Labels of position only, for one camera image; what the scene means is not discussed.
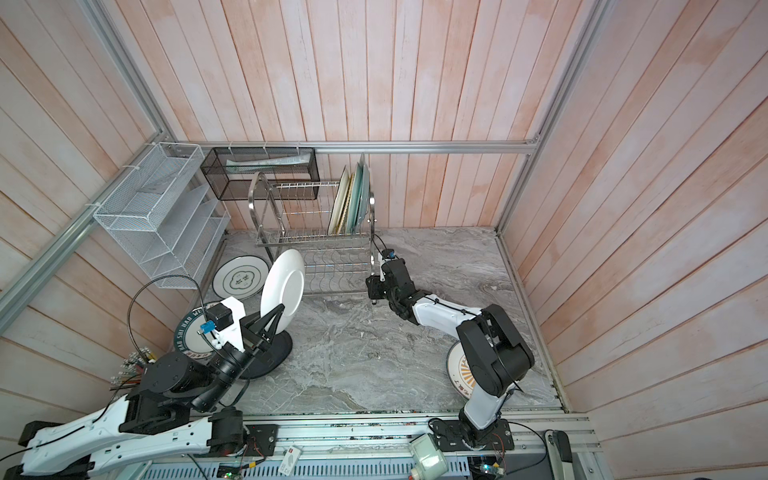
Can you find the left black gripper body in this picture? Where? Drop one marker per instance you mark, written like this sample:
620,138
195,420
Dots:
253,343

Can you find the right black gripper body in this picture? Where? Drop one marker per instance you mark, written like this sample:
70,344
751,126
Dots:
381,289

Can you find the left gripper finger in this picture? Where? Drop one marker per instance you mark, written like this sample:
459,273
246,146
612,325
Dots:
253,326
271,321

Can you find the orange sunburst plate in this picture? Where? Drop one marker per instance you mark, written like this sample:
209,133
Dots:
459,371
284,285

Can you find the steel wire dish rack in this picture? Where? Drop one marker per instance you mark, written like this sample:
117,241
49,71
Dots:
296,216

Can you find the grey green plate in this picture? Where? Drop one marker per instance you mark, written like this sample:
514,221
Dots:
363,194

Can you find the cream floral plate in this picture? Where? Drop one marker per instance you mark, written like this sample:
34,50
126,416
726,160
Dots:
339,202

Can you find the light teal flower plate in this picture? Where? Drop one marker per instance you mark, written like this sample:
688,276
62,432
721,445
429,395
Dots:
354,199

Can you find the yellow woven plate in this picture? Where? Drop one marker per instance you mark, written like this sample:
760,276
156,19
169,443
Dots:
341,227

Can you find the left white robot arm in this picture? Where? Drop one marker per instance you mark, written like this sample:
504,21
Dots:
173,410

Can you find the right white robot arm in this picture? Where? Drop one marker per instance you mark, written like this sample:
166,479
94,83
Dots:
497,354

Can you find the dark navy plate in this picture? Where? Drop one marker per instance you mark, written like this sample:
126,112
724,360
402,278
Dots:
282,346

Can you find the white plate black clover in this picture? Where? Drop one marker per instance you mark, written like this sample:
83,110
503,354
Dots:
241,277

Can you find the green rim lettered plate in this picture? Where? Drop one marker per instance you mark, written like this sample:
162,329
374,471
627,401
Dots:
187,339

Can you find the red pencil holder cup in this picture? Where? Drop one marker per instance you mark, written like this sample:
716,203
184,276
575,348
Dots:
132,370

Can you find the white green device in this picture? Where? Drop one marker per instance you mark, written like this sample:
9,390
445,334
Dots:
429,461

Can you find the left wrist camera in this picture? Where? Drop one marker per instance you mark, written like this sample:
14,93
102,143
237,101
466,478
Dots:
222,324

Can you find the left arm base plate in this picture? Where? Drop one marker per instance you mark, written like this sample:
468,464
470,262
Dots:
259,441

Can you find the white wire wall shelf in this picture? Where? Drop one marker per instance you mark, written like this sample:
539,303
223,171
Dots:
170,228

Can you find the black mesh wall basket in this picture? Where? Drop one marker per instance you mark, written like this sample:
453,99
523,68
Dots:
230,170

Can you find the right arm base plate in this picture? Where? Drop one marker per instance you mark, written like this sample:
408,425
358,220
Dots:
461,435

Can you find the aluminium frame rail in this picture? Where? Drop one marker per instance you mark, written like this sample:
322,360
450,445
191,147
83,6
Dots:
33,278

